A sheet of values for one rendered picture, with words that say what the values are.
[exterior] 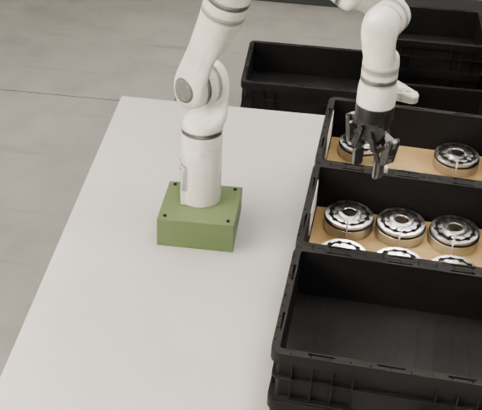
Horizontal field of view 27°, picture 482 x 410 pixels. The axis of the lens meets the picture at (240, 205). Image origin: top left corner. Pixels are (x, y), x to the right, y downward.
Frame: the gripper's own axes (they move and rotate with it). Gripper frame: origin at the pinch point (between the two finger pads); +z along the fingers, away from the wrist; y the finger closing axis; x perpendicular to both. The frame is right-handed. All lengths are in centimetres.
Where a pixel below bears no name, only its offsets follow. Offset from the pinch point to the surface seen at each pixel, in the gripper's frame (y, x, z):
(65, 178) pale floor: -165, 9, 100
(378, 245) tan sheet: 5.2, 1.0, 17.2
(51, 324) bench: -21, -61, 30
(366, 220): 0.2, 1.6, 14.3
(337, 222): -2.1, -4.2, 14.0
